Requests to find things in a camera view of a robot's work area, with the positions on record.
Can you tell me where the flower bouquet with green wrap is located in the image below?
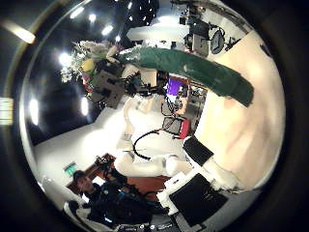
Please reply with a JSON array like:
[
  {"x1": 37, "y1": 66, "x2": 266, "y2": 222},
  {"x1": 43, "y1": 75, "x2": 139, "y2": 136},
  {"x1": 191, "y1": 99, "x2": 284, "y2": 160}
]
[{"x1": 60, "y1": 40, "x2": 256, "y2": 108}]

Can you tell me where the ceiling light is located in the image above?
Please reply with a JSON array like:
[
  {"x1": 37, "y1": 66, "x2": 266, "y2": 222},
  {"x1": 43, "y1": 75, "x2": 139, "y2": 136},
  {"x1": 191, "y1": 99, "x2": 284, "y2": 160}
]
[
  {"x1": 100, "y1": 24, "x2": 115, "y2": 37},
  {"x1": 29, "y1": 98, "x2": 40, "y2": 127},
  {"x1": 80, "y1": 96, "x2": 90, "y2": 117},
  {"x1": 58, "y1": 52, "x2": 74, "y2": 68}
]

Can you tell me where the computer monitor with purple screen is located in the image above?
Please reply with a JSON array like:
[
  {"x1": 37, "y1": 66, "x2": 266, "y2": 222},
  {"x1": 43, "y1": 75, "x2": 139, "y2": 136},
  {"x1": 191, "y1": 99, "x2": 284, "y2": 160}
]
[{"x1": 166, "y1": 77, "x2": 184, "y2": 97}]

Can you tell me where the office chair with red seat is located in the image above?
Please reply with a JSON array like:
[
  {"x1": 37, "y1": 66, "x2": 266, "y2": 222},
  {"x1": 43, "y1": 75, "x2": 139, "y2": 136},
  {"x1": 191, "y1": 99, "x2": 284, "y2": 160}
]
[{"x1": 160, "y1": 115, "x2": 193, "y2": 140}]

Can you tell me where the person in black clothes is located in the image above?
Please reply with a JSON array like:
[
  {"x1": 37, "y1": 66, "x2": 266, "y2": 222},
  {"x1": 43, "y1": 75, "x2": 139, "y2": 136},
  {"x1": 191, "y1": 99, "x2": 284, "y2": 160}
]
[{"x1": 71, "y1": 169, "x2": 156, "y2": 227}]

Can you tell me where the green exit sign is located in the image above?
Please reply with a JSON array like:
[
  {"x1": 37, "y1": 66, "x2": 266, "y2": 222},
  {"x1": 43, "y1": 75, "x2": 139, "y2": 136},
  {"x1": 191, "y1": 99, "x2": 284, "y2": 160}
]
[{"x1": 64, "y1": 161, "x2": 78, "y2": 178}]

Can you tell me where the black mesh office chair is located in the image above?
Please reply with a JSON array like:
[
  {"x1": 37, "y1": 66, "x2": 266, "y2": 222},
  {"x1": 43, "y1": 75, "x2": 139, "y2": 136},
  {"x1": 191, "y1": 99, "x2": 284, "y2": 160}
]
[{"x1": 210, "y1": 27, "x2": 227, "y2": 55}]

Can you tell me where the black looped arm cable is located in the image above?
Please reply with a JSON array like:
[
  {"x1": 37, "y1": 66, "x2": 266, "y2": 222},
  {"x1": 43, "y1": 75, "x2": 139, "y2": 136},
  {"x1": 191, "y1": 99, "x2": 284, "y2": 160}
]
[{"x1": 132, "y1": 128, "x2": 162, "y2": 161}]

